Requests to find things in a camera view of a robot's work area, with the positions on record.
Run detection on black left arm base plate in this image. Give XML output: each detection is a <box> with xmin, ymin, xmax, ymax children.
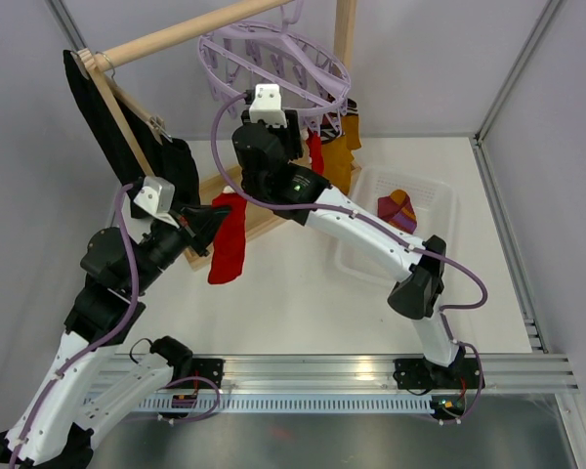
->
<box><xmin>167</xmin><ymin>357</ymin><xmax>225</xmax><ymax>391</ymax></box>

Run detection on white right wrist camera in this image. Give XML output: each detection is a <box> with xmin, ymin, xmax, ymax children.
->
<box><xmin>248</xmin><ymin>83</ymin><xmax>287</xmax><ymax>128</ymax></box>

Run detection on aluminium mounting rail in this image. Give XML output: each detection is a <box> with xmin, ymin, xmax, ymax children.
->
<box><xmin>92</xmin><ymin>354</ymin><xmax>580</xmax><ymax>392</ymax></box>

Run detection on mustard sock brown cuff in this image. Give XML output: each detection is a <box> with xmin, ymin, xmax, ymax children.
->
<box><xmin>342</xmin><ymin>99</ymin><xmax>361</xmax><ymax>150</ymax></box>

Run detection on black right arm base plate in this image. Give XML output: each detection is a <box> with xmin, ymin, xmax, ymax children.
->
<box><xmin>393</xmin><ymin>358</ymin><xmax>483</xmax><ymax>391</ymax></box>

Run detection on mustard yellow sock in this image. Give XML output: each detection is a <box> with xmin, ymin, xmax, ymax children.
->
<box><xmin>320</xmin><ymin>129</ymin><xmax>361</xmax><ymax>194</ymax></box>

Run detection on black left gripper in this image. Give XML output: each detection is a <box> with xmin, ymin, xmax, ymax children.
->
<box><xmin>128</xmin><ymin>197</ymin><xmax>233</xmax><ymax>293</ymax></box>

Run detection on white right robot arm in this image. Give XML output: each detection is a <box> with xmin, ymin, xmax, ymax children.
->
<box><xmin>231</xmin><ymin>111</ymin><xmax>462</xmax><ymax>386</ymax></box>

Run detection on red sock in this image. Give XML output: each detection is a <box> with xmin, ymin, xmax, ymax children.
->
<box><xmin>207</xmin><ymin>186</ymin><xmax>247</xmax><ymax>285</ymax></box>
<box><xmin>306</xmin><ymin>131</ymin><xmax>324</xmax><ymax>175</ymax></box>

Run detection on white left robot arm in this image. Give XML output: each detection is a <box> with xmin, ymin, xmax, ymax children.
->
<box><xmin>0</xmin><ymin>206</ymin><xmax>230</xmax><ymax>468</ymax></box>

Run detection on white plastic basket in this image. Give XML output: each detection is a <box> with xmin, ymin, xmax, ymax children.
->
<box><xmin>335</xmin><ymin>166</ymin><xmax>458</xmax><ymax>287</ymax></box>

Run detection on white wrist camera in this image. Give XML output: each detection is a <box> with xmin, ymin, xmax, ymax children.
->
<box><xmin>248</xmin><ymin>83</ymin><xmax>287</xmax><ymax>128</ymax></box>
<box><xmin>133</xmin><ymin>176</ymin><xmax>175</xmax><ymax>222</ymax></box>

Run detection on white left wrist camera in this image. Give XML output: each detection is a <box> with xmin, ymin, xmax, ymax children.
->
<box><xmin>133</xmin><ymin>176</ymin><xmax>175</xmax><ymax>222</ymax></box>

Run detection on white slotted cable duct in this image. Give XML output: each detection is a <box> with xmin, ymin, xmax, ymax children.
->
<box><xmin>135</xmin><ymin>394</ymin><xmax>433</xmax><ymax>414</ymax></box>

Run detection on purple sock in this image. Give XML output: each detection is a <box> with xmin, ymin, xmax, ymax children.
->
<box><xmin>377</xmin><ymin>190</ymin><xmax>418</xmax><ymax>235</ymax></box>

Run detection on wooden clip hanger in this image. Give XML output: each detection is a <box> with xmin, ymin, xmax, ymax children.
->
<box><xmin>75</xmin><ymin>48</ymin><xmax>173</xmax><ymax>144</ymax></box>

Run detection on wooden clothes rack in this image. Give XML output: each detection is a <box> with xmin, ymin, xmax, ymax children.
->
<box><xmin>72</xmin><ymin>0</ymin><xmax>363</xmax><ymax>273</ymax></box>

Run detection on black garment on hanger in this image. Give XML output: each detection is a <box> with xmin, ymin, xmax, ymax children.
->
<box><xmin>62</xmin><ymin>48</ymin><xmax>200</xmax><ymax>221</ymax></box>

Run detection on purple round clip hanger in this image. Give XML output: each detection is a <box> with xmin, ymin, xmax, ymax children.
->
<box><xmin>197</xmin><ymin>1</ymin><xmax>352</xmax><ymax>137</ymax></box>

